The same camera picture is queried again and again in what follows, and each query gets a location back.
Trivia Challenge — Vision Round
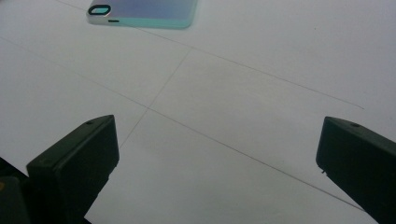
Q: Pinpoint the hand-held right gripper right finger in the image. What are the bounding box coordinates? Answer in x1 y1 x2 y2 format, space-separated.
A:
316 116 396 224

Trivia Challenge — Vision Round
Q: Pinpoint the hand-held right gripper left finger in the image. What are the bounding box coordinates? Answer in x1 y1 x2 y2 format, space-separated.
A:
26 114 120 224

